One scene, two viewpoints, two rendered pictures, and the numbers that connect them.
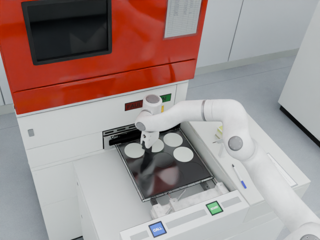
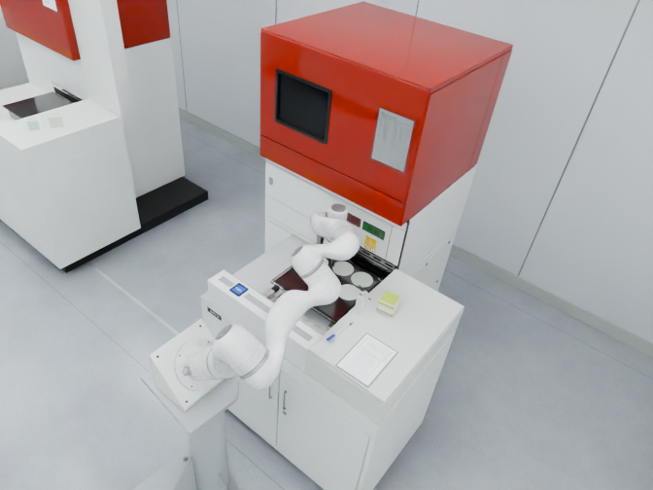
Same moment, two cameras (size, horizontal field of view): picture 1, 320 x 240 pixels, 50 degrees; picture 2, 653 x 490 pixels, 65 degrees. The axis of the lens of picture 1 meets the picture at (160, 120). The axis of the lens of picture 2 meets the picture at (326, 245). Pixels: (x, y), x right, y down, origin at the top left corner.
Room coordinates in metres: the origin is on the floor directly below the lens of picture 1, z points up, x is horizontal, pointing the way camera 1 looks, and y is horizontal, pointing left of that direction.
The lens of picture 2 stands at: (0.33, -1.54, 2.48)
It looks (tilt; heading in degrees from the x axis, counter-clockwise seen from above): 39 degrees down; 63
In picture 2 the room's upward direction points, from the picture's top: 6 degrees clockwise
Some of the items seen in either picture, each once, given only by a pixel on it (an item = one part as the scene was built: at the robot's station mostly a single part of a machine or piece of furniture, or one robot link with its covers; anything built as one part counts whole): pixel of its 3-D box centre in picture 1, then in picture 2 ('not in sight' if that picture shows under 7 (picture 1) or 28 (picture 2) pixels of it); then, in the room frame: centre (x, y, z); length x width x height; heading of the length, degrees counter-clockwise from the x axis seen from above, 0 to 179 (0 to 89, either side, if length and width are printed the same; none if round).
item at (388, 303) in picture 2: (225, 134); (389, 303); (1.25, -0.34, 1.00); 0.07 x 0.07 x 0.07; 37
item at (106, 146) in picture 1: (143, 133); (353, 257); (1.29, 0.08, 0.89); 0.44 x 0.02 x 0.10; 119
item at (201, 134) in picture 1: (238, 154); (388, 337); (1.22, -0.42, 0.89); 0.62 x 0.35 x 0.14; 29
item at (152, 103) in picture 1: (151, 110); (335, 220); (1.16, 0.04, 1.17); 0.09 x 0.08 x 0.13; 161
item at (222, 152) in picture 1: (222, 144); (362, 298); (1.14, -0.30, 1.03); 0.06 x 0.04 x 0.13; 29
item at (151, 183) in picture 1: (163, 160); (328, 280); (1.11, -0.04, 0.90); 0.34 x 0.34 x 0.01; 29
